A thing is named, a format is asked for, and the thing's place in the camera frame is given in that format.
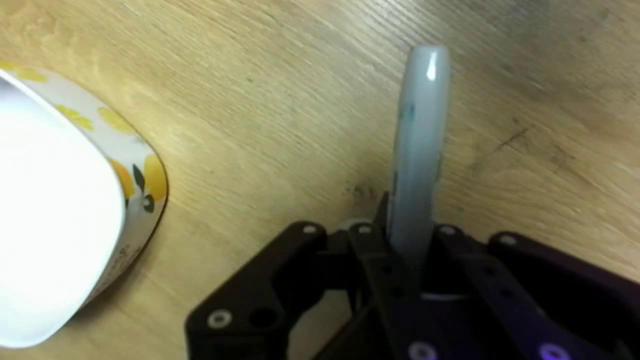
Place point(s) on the white bowl with yellow print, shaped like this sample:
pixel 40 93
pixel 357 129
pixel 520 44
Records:
pixel 61 213

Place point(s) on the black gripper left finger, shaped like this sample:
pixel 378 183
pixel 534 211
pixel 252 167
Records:
pixel 267 292

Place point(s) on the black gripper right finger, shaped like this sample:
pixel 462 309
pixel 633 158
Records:
pixel 532 286

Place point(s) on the green capped white marker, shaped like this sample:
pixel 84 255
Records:
pixel 418 143

